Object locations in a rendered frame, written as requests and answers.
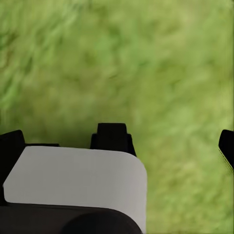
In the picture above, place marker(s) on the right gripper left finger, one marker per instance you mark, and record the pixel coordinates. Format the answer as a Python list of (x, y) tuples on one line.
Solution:
[(12, 145)]

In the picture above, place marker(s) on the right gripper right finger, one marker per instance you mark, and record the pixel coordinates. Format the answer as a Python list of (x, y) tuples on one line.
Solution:
[(226, 145)]

